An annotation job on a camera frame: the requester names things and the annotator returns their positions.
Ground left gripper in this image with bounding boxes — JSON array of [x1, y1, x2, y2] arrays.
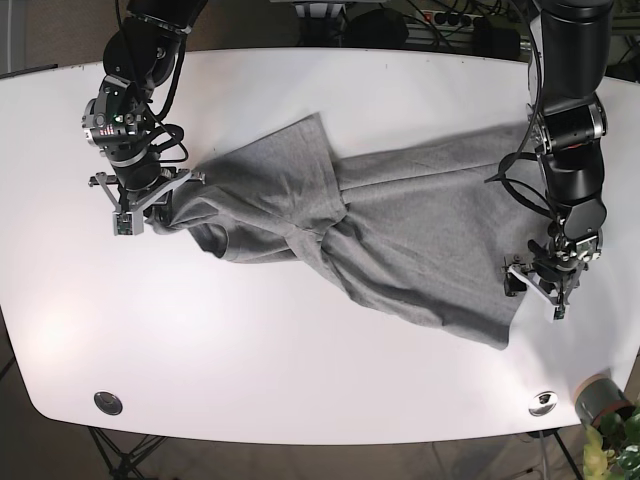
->
[[502, 229, 603, 308]]

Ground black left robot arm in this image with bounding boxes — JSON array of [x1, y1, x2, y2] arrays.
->
[[491, 1, 614, 320]]

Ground tangled black cables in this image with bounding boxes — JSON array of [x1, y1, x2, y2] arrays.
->
[[299, 0, 640, 61]]

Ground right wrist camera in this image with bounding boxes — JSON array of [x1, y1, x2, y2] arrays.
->
[[112, 212, 144, 236]]

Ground table grommet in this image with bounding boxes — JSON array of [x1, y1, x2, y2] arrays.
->
[[528, 391, 558, 417], [94, 391, 123, 416]]

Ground right table grommet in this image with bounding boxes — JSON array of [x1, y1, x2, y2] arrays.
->
[[528, 391, 558, 417]]

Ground green potted plant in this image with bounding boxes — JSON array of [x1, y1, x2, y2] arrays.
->
[[583, 406, 639, 480]]

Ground grey plant pot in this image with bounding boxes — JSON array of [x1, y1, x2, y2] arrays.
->
[[573, 374, 635, 428]]

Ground left table grommet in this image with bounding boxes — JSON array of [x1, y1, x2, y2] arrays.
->
[[94, 391, 123, 416]]

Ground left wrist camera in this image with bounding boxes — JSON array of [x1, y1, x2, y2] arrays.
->
[[552, 304, 569, 322]]

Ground white power strip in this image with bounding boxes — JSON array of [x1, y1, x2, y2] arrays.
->
[[422, 10, 477, 29]]

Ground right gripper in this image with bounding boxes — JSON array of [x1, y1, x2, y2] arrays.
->
[[81, 75, 205, 228]]

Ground black folding stand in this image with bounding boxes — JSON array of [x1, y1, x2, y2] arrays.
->
[[88, 427, 168, 480]]

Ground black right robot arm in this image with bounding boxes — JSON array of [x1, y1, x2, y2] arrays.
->
[[81, 1, 205, 236]]

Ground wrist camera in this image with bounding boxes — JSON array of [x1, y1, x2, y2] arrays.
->
[[112, 212, 144, 236], [552, 304, 569, 322]]

